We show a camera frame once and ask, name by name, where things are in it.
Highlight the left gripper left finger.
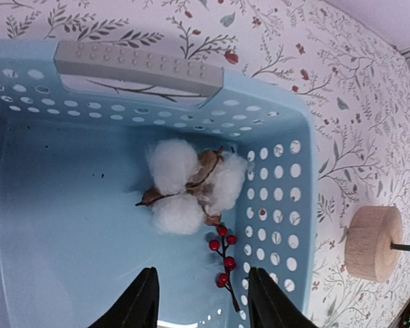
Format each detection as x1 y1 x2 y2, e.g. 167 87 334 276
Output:
89 267 160 328

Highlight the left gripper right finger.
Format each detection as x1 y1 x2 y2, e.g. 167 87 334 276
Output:
248 267 316 328

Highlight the red berry sprig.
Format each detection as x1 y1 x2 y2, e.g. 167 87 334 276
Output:
208 224 241 313

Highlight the white cotton boll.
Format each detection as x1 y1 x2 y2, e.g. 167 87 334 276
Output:
138 139 248 235

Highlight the small green christmas tree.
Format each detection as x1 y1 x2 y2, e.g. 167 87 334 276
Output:
390 243 410 252

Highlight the wooden tree base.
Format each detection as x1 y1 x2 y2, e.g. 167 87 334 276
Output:
344 206 402 284

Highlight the light blue plastic basket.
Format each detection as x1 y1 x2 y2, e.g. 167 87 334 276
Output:
0 40 316 327

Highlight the floral table mat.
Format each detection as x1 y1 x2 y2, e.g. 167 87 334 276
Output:
0 1 410 327

